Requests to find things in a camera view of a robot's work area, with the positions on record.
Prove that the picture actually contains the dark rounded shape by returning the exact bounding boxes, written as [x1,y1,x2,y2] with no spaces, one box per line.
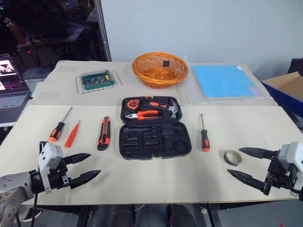
[165,204,197,227]
[110,204,136,227]

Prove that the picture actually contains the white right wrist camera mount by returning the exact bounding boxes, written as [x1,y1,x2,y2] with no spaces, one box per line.
[278,141,303,197]

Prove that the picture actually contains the blue cardboard box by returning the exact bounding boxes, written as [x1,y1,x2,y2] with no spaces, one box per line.
[261,71,303,112]

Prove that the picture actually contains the blue sheet pad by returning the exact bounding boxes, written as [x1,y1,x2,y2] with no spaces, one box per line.
[191,64,265,99]

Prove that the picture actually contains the black chair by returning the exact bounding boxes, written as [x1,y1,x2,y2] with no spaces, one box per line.
[287,58,303,78]

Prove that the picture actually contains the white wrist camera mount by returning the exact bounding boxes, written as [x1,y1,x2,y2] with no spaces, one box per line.
[37,141,64,195]
[278,141,303,197]

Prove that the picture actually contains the claw hammer black orange handle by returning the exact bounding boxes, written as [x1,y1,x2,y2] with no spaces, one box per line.
[142,99,181,119]

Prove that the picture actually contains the orange black utility knife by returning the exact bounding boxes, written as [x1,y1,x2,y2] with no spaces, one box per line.
[97,116,112,151]

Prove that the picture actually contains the clear plastic bag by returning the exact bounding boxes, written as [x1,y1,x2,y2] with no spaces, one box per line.
[183,55,278,105]

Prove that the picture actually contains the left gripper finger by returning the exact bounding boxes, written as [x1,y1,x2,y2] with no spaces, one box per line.
[68,169,102,190]
[62,153,92,165]

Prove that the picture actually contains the black plastic tool case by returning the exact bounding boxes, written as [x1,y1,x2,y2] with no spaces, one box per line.
[119,96,192,161]

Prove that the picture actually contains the green circuit board clear case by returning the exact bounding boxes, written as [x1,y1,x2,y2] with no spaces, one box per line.
[80,69,115,91]

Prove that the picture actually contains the black table frame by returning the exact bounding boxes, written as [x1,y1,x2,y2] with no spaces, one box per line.
[21,202,223,227]

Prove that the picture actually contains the orange test pen screwdriver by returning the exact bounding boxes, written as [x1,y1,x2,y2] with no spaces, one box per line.
[64,120,82,148]

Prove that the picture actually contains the open laptop computer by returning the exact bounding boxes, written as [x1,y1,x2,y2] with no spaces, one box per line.
[0,53,33,125]

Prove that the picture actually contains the slim-handled black orange screwdriver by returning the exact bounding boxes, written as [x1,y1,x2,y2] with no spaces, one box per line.
[200,113,211,153]

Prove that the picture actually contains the orange woven basket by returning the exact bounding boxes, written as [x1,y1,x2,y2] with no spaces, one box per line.
[132,52,189,89]

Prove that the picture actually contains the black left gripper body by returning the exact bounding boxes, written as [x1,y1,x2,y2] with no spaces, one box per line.
[46,158,72,190]

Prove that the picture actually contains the metal window post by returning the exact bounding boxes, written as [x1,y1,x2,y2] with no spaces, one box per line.
[94,0,113,62]

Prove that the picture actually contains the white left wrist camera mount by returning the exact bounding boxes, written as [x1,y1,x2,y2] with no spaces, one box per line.
[37,141,64,195]

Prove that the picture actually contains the orange handled pliers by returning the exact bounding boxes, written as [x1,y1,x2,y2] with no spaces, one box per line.
[124,110,162,122]

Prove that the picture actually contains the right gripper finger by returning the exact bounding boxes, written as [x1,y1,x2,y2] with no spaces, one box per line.
[227,168,266,190]
[239,147,281,160]

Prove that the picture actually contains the grey tape roll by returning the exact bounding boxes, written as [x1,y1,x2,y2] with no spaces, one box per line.
[223,150,243,166]

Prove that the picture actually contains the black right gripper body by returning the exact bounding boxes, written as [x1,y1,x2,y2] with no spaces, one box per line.
[263,157,299,196]

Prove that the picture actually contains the thick-handled black orange screwdriver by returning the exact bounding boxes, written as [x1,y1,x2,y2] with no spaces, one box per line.
[48,106,73,143]

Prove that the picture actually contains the orange black tape measure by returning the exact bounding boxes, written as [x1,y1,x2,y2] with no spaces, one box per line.
[125,99,143,110]

